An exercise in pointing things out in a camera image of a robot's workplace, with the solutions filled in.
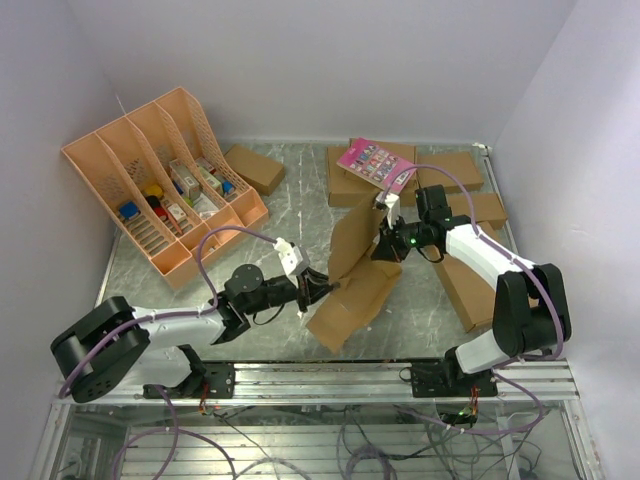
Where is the small brown box right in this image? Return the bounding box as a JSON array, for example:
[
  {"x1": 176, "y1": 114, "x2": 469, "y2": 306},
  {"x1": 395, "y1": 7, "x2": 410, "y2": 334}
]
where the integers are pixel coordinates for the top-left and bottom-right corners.
[{"x1": 446, "y1": 193, "x2": 508, "y2": 230}]

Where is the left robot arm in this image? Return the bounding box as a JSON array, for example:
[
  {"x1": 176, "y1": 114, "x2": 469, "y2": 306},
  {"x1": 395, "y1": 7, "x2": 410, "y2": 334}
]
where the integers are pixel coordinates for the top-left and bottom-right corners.
[{"x1": 50, "y1": 264, "x2": 339, "y2": 404}]

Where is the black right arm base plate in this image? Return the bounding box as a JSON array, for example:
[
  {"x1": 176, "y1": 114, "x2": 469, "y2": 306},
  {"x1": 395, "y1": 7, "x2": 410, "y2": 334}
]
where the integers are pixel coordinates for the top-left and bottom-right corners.
[{"x1": 409, "y1": 359, "x2": 498, "y2": 398}]

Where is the large brown box under book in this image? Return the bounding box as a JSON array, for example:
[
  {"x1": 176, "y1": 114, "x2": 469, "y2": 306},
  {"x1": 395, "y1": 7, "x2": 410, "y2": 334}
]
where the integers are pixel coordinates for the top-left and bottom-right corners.
[{"x1": 326, "y1": 140, "x2": 417, "y2": 207}]

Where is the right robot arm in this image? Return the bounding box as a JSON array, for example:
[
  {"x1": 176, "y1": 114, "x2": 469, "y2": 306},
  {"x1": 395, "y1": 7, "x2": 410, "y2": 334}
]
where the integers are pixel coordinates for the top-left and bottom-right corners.
[{"x1": 372, "y1": 185, "x2": 572, "y2": 396}]

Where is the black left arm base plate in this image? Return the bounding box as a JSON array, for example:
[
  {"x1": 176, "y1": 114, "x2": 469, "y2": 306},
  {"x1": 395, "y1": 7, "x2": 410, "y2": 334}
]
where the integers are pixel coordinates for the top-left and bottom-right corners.
[{"x1": 142, "y1": 361, "x2": 236, "y2": 400}]

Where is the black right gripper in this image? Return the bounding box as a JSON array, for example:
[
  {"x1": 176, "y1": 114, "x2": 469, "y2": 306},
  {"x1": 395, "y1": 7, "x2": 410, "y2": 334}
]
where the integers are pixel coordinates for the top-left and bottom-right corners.
[{"x1": 371, "y1": 213, "x2": 429, "y2": 263}]

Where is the cardboard box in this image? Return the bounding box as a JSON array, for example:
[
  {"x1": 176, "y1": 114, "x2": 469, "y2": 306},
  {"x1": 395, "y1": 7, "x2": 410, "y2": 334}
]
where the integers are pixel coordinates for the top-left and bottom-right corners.
[{"x1": 306, "y1": 193, "x2": 402, "y2": 354}]

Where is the pink children's book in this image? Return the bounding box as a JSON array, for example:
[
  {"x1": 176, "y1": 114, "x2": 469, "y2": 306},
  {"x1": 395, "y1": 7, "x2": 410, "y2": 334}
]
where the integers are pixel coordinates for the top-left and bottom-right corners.
[{"x1": 337, "y1": 137, "x2": 417, "y2": 195}]

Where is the small printed carton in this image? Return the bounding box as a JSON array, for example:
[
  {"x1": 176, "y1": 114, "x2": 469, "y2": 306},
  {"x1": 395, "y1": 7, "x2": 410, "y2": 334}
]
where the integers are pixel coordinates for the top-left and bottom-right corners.
[{"x1": 169, "y1": 159, "x2": 201, "y2": 202}]

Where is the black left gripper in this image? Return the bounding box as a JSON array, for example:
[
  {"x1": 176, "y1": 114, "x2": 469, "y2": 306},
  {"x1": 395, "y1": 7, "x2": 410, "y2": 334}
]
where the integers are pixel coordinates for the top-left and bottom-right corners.
[{"x1": 243, "y1": 266, "x2": 339, "y2": 314}]

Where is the big brown box front right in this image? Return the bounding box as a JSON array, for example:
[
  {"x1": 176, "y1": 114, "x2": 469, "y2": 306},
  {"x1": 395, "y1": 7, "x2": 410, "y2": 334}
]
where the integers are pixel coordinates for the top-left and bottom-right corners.
[{"x1": 434, "y1": 224, "x2": 506, "y2": 332}]

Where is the small brown box by organizer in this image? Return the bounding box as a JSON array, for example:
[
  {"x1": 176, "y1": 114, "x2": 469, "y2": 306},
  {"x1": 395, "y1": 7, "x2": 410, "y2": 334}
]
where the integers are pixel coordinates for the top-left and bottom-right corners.
[{"x1": 224, "y1": 144, "x2": 285, "y2": 196}]

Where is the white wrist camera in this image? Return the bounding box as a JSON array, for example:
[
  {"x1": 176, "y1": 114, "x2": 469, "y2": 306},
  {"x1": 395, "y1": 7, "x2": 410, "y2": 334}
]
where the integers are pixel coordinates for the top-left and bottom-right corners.
[
  {"x1": 374, "y1": 192, "x2": 400, "y2": 229},
  {"x1": 273, "y1": 237, "x2": 310, "y2": 276}
]

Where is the blue toy block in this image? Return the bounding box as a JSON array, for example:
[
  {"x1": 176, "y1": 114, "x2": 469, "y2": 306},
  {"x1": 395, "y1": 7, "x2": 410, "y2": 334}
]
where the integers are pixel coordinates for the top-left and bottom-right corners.
[{"x1": 117, "y1": 201, "x2": 140, "y2": 222}]

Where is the red toy block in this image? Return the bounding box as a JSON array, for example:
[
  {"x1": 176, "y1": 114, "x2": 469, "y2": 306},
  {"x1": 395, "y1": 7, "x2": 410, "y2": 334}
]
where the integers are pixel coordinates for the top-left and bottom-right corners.
[{"x1": 152, "y1": 206, "x2": 168, "y2": 221}]

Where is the brown box back right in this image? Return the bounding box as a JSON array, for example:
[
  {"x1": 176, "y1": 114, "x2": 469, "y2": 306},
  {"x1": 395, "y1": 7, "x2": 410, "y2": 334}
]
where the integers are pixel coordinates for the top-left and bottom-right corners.
[{"x1": 417, "y1": 152, "x2": 484, "y2": 194}]

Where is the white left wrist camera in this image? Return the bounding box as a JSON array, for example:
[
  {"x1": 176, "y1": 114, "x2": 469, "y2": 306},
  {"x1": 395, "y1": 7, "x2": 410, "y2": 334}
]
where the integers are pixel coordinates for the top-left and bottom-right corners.
[{"x1": 273, "y1": 237, "x2": 310, "y2": 276}]

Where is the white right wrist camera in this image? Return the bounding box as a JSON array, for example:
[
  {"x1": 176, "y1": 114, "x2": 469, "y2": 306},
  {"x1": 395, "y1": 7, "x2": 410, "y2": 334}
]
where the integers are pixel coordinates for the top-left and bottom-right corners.
[{"x1": 374, "y1": 192, "x2": 400, "y2": 229}]

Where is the peach plastic file organizer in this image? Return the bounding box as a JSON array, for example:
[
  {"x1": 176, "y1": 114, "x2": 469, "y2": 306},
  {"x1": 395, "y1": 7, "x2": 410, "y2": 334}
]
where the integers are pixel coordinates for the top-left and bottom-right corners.
[{"x1": 61, "y1": 87, "x2": 269, "y2": 289}]

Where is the aluminium mounting rail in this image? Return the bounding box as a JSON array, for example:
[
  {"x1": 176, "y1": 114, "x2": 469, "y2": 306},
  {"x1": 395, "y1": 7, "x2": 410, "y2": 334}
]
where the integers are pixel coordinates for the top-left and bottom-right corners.
[{"x1": 52, "y1": 359, "x2": 576, "y2": 405}]

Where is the yellow toy block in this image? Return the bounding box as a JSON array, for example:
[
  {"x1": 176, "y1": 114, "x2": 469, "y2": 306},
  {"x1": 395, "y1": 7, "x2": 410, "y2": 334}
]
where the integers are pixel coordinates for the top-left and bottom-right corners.
[{"x1": 143, "y1": 184, "x2": 164, "y2": 199}]

